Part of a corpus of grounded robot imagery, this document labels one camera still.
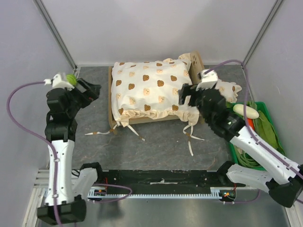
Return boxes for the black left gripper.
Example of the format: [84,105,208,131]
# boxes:
[65,77,102,116]

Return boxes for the green beans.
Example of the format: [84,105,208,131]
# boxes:
[233,145,261,168]

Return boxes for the white radish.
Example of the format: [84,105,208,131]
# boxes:
[233,104,259,120]

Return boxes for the orange carrot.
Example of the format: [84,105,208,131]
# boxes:
[248,118,255,131]

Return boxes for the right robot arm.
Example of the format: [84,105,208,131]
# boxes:
[178,83,303,208]

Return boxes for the white cable duct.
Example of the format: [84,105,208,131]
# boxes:
[87,187,237,201]

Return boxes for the bear print small pillow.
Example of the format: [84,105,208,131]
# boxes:
[215,79,242,103]

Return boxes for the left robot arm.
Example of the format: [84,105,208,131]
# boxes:
[37,74,104,226]

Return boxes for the green plastic basket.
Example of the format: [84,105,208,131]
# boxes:
[222,101,287,171]

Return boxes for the wooden pet bed frame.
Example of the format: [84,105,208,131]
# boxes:
[107,50,205,135]

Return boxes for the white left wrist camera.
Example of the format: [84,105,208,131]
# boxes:
[44,73,74,90]

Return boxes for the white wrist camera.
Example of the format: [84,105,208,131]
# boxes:
[44,73,74,90]
[196,70,218,91]

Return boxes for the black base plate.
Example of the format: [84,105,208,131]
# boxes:
[102,170,235,194]

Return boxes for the green cabbage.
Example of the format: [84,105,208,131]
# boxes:
[66,74,77,86]

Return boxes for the bear print cream quilt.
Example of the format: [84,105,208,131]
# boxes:
[84,56,205,157]

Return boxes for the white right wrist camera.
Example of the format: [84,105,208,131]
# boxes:
[196,70,218,91]

